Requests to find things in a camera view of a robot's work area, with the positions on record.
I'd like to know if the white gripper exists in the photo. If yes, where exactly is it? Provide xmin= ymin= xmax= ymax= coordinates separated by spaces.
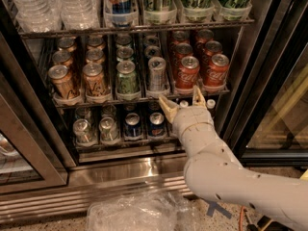
xmin=159 ymin=86 xmax=214 ymax=137

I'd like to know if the coke can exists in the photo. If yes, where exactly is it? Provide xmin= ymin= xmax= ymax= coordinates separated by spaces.
xmin=169 ymin=31 xmax=190 ymax=48
xmin=175 ymin=56 xmax=200 ymax=90
xmin=201 ymin=40 xmax=222 ymax=64
xmin=193 ymin=29 xmax=214 ymax=46
xmin=172 ymin=43 xmax=193 ymax=78
xmin=203 ymin=54 xmax=229 ymax=88

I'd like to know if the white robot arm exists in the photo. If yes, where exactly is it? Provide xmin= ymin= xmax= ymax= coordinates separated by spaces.
xmin=159 ymin=87 xmax=308 ymax=231

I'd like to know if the front silver slim can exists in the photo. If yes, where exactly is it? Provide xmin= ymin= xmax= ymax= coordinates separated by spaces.
xmin=148 ymin=57 xmax=167 ymax=91

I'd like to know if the front right pepsi can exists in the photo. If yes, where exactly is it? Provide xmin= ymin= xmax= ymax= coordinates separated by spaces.
xmin=149 ymin=113 xmax=166 ymax=137

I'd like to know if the pepsi can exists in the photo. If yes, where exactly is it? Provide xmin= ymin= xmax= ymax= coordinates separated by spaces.
xmin=149 ymin=113 xmax=166 ymax=137
xmin=124 ymin=113 xmax=141 ymax=139

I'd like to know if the front left pepsi can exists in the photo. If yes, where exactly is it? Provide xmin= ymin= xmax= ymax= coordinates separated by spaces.
xmin=124 ymin=113 xmax=141 ymax=139

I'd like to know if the front green can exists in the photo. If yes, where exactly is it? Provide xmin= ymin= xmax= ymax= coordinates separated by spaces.
xmin=116 ymin=61 xmax=139 ymax=94

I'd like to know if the middle silver can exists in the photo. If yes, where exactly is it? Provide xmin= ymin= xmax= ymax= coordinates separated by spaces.
xmin=144 ymin=45 xmax=162 ymax=60

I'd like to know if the middle green can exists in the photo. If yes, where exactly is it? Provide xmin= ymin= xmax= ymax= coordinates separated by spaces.
xmin=115 ymin=47 xmax=134 ymax=62

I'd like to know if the bottom silver can right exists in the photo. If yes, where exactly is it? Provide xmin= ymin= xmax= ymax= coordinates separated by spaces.
xmin=99 ymin=116 xmax=118 ymax=142

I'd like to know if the open glass fridge door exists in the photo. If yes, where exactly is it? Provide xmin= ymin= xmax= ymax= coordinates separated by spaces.
xmin=217 ymin=0 xmax=308 ymax=167

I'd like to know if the front tan can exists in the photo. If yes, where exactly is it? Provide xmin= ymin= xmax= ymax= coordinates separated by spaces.
xmin=83 ymin=63 xmax=107 ymax=97

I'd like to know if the tan can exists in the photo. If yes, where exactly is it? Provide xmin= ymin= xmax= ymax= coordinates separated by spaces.
xmin=86 ymin=48 xmax=106 ymax=64
xmin=83 ymin=63 xmax=107 ymax=97

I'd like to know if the middle tan can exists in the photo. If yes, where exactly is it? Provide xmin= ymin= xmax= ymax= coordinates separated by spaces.
xmin=86 ymin=48 xmax=106 ymax=64

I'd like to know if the bottom silver can left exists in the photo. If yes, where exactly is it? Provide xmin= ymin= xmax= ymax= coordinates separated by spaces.
xmin=73 ymin=118 xmax=93 ymax=143

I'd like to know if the stainless steel fridge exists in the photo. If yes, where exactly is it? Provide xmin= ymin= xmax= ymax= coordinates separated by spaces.
xmin=0 ymin=0 xmax=308 ymax=224

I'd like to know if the front orange can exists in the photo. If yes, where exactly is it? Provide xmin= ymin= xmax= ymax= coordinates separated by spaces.
xmin=48 ymin=64 xmax=79 ymax=99

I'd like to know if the orange can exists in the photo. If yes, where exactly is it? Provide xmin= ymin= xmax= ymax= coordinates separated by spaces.
xmin=48 ymin=64 xmax=79 ymax=99
xmin=52 ymin=50 xmax=73 ymax=68

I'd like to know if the middle orange can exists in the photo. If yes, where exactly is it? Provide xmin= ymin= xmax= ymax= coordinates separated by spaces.
xmin=52 ymin=50 xmax=73 ymax=68

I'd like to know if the left glass fridge door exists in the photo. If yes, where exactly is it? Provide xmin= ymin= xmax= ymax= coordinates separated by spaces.
xmin=0 ymin=74 xmax=68 ymax=194

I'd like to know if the left white-cap bottle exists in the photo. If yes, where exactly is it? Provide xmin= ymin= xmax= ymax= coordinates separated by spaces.
xmin=179 ymin=100 xmax=189 ymax=108

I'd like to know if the white-cap bottle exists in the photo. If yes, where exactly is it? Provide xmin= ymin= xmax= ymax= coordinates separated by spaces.
xmin=206 ymin=99 xmax=216 ymax=117
xmin=179 ymin=100 xmax=189 ymax=108

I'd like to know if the right white-cap bottle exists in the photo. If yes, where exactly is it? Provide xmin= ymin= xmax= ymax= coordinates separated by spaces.
xmin=206 ymin=99 xmax=216 ymax=117

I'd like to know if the blue tape cross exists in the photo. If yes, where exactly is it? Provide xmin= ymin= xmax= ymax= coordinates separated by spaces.
xmin=206 ymin=200 xmax=232 ymax=219

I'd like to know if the clear plastic bag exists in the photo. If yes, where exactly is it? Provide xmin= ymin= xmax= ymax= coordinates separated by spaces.
xmin=86 ymin=192 xmax=201 ymax=231

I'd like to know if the right water bottle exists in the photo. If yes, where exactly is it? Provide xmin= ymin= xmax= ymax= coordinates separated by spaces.
xmin=61 ymin=0 xmax=100 ymax=30

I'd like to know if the water bottle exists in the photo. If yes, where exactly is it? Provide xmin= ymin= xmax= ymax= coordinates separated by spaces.
xmin=13 ymin=0 xmax=62 ymax=33
xmin=61 ymin=0 xmax=100 ymax=30

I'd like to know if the left water bottle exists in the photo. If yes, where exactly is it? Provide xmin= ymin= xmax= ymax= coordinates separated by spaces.
xmin=13 ymin=0 xmax=62 ymax=33

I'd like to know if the orange cable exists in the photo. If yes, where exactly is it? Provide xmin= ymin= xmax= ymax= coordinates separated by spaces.
xmin=238 ymin=206 xmax=246 ymax=231

